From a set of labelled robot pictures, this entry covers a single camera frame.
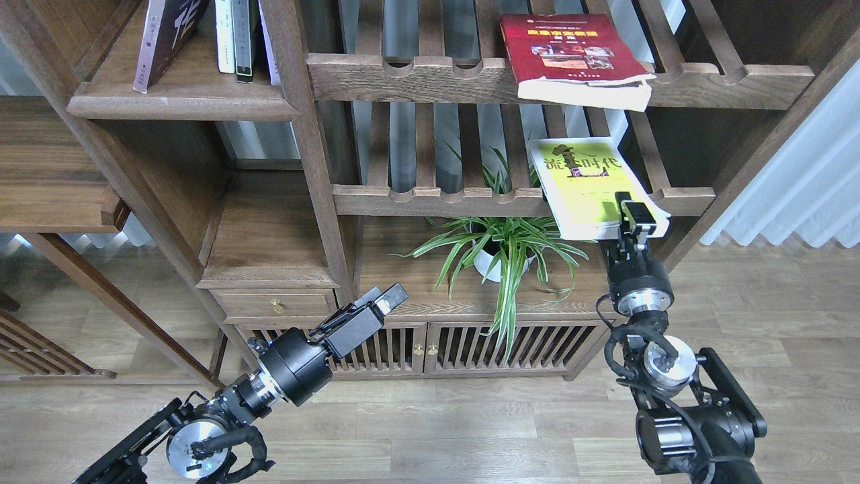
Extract white book behind post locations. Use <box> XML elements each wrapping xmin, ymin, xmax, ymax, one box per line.
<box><xmin>258</xmin><ymin>1</ymin><xmax>282</xmax><ymax>86</ymax></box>

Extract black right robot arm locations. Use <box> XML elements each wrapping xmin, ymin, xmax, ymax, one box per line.
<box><xmin>601</xmin><ymin>191</ymin><xmax>766</xmax><ymax>483</ymax></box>

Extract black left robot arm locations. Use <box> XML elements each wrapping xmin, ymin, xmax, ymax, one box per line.
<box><xmin>77</xmin><ymin>283</ymin><xmax>408</xmax><ymax>483</ymax></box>

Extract yellow green book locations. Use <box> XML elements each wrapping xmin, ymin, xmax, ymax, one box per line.
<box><xmin>526</xmin><ymin>137</ymin><xmax>670</xmax><ymax>240</ymax></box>

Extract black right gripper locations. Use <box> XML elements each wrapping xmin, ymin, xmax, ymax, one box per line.
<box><xmin>601</xmin><ymin>191</ymin><xmax>675</xmax><ymax>317</ymax></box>

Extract maroon book white characters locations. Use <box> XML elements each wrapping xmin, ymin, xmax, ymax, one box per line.
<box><xmin>132</xmin><ymin>1</ymin><xmax>209</xmax><ymax>93</ymax></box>

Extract dark green upright book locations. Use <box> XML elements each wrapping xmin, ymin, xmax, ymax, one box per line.
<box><xmin>231</xmin><ymin>1</ymin><xmax>261</xmax><ymax>83</ymax></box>

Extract white upright book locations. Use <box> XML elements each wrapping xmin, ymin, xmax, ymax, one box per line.
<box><xmin>213</xmin><ymin>0</ymin><xmax>236</xmax><ymax>74</ymax></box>

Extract dark wooden bookshelf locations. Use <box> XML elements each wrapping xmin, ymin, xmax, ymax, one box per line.
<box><xmin>2</xmin><ymin>1</ymin><xmax>858</xmax><ymax>380</ymax></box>

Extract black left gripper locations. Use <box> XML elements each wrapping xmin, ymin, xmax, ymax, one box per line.
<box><xmin>249</xmin><ymin>283</ymin><xmax>409</xmax><ymax>407</ymax></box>

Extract green spider plant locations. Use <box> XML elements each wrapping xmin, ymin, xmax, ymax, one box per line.
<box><xmin>409</xmin><ymin>161</ymin><xmax>587</xmax><ymax>358</ymax></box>

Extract white plant pot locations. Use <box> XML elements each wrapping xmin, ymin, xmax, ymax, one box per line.
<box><xmin>470</xmin><ymin>225</ymin><xmax>538</xmax><ymax>283</ymax></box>

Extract red book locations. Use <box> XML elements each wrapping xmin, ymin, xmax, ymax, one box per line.
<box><xmin>501</xmin><ymin>13</ymin><xmax>655</xmax><ymax>112</ymax></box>

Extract white curtain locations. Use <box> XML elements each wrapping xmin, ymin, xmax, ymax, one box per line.
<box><xmin>701</xmin><ymin>64</ymin><xmax>859</xmax><ymax>248</ymax></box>

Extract wooden side table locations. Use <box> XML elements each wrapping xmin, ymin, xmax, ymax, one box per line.
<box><xmin>1</xmin><ymin>95</ymin><xmax>223</xmax><ymax>389</ymax></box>

